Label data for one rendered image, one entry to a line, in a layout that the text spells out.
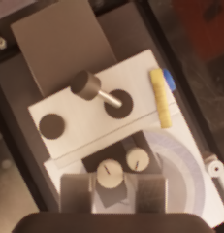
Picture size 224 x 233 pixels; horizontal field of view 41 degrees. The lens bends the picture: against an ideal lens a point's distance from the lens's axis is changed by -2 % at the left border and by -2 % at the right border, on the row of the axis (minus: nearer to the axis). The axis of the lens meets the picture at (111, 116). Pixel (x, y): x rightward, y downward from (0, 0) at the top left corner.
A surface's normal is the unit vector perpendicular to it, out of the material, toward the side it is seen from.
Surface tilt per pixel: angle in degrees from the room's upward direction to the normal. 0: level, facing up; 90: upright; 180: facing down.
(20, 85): 90
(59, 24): 90
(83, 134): 90
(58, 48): 90
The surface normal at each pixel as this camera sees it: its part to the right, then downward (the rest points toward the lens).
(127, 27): 0.03, 0.00
